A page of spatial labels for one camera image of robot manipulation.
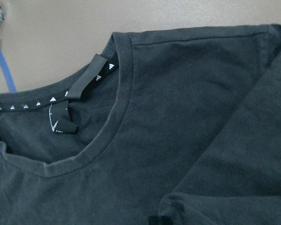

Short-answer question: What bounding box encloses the black graphic t-shirt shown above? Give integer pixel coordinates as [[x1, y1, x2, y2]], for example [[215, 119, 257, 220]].
[[0, 24, 281, 225]]

